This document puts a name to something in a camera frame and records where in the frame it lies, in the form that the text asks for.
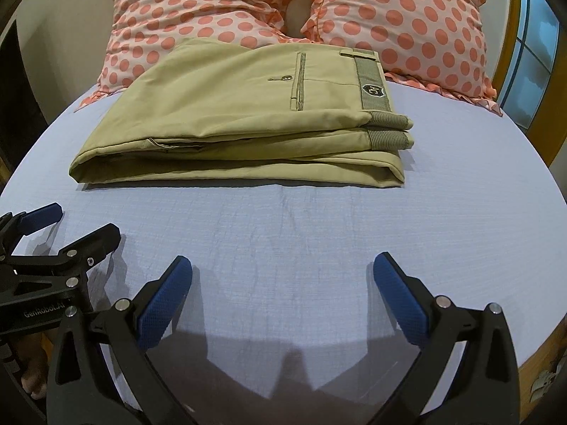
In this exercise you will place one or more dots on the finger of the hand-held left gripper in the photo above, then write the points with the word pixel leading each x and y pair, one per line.
pixel 42 216
pixel 95 240

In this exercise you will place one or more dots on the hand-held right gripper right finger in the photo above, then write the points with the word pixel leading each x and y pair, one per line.
pixel 401 303

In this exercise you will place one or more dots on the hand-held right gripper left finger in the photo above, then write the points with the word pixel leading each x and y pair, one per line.
pixel 163 297

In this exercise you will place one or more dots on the khaki pants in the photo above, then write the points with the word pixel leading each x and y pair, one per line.
pixel 248 110

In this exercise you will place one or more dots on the person's left hand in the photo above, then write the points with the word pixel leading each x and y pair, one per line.
pixel 34 363

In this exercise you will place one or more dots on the dark wooden furniture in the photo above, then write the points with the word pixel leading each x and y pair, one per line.
pixel 17 110

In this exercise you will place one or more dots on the pink polka dot pillow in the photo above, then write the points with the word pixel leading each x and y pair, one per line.
pixel 412 22
pixel 190 13

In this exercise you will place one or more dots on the wooden framed window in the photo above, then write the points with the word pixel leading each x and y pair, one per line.
pixel 531 53

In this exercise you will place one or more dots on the wooden bed frame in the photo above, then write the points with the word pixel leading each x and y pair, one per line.
pixel 542 354

